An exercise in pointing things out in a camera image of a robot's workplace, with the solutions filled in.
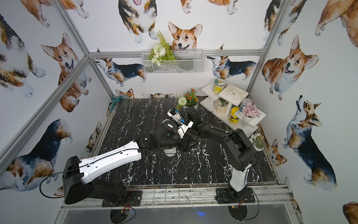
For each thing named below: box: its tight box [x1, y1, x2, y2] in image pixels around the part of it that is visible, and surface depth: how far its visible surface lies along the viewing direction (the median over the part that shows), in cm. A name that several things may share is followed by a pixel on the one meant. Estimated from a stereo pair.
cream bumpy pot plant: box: [214, 97, 229, 115], surface depth 109 cm
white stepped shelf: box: [199, 83, 267, 138], surface depth 102 cm
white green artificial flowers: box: [147, 30, 177, 67], surface depth 82 cm
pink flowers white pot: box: [240, 102, 261, 123], surface depth 82 cm
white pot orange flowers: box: [175, 88, 200, 111], surface depth 104 cm
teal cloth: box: [110, 95, 124, 112], surface depth 123 cm
